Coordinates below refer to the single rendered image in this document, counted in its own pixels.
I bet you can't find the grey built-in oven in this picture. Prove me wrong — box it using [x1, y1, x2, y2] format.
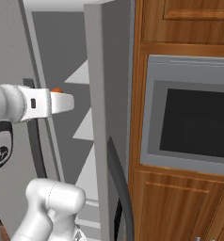
[139, 54, 224, 177]

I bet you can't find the grey fridge door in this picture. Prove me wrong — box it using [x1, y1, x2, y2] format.
[83, 0, 136, 241]
[0, 0, 67, 241]

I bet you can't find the wooden cupboard door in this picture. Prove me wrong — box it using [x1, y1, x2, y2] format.
[132, 169, 224, 241]
[141, 0, 224, 45]

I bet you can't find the dark fridge door handle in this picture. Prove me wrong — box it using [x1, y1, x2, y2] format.
[105, 136, 136, 241]
[22, 77, 48, 179]

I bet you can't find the white fridge drawer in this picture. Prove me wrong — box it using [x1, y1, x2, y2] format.
[73, 199, 103, 241]

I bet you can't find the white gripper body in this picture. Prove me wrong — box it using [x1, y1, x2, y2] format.
[50, 91, 75, 116]

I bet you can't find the grey fridge body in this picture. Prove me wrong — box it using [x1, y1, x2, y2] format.
[22, 0, 103, 241]

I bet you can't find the wooden cabinet frame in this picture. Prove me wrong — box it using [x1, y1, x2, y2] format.
[128, 0, 224, 241]

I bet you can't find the white fridge shelf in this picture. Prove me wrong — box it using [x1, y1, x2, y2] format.
[64, 59, 90, 86]
[74, 144, 100, 202]
[72, 107, 95, 142]

